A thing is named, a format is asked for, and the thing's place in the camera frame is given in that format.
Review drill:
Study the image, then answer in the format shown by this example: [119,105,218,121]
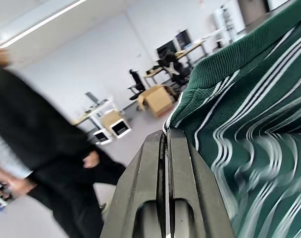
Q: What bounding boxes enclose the green white-striped T-shirt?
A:
[162,0,301,238]

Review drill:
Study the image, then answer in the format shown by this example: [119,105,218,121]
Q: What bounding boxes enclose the brown cardboard box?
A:
[137,85,175,117]

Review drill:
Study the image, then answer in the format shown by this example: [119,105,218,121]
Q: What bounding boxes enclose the black computer monitor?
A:
[156,40,176,60]

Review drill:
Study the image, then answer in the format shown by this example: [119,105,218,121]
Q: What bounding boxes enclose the person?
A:
[0,30,127,238]

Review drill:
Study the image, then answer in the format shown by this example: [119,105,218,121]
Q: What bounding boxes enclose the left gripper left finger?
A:
[100,131,167,238]

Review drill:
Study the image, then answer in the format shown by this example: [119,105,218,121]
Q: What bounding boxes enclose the white box with dark panel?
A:
[109,118,133,139]
[93,128,113,146]

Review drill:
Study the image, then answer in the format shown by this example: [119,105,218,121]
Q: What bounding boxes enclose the black office chair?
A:
[127,69,146,101]
[158,53,192,88]

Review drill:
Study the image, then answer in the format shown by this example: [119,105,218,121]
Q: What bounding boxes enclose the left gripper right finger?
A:
[166,129,236,238]

